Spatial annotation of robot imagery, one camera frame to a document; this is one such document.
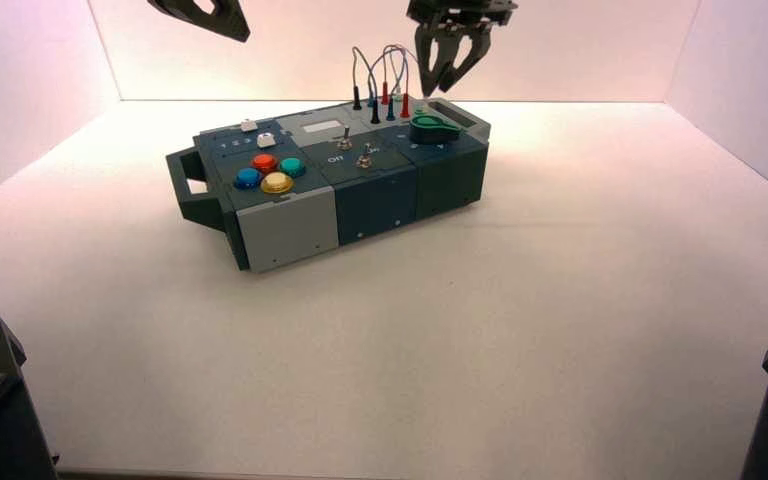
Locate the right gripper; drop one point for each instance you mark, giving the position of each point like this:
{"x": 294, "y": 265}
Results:
{"x": 457, "y": 12}

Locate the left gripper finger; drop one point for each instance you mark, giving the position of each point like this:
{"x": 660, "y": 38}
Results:
{"x": 228, "y": 23}

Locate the green rotary knob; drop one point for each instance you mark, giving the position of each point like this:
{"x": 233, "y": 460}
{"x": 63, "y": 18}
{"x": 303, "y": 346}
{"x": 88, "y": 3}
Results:
{"x": 432, "y": 129}

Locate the white slider knob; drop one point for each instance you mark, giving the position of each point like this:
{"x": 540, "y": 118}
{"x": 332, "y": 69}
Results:
{"x": 265, "y": 140}
{"x": 248, "y": 125}

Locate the white rectangular display window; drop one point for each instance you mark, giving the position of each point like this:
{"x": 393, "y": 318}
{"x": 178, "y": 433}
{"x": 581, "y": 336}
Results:
{"x": 322, "y": 126}

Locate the red round push button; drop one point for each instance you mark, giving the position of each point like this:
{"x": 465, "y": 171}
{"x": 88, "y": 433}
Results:
{"x": 265, "y": 163}

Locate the blue round push button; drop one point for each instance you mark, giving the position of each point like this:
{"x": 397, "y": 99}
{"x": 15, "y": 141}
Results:
{"x": 248, "y": 177}

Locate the teal round push button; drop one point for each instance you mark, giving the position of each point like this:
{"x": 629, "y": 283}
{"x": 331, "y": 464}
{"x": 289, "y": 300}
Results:
{"x": 292, "y": 167}

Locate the yellow round push button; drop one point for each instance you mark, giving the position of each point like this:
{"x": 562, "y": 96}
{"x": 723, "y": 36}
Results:
{"x": 277, "y": 183}

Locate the multicoloured modular control box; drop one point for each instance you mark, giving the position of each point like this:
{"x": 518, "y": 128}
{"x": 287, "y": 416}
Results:
{"x": 291, "y": 225}

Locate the silver toggle switch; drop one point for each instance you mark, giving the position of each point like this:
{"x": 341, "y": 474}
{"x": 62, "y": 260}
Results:
{"x": 343, "y": 142}
{"x": 363, "y": 160}

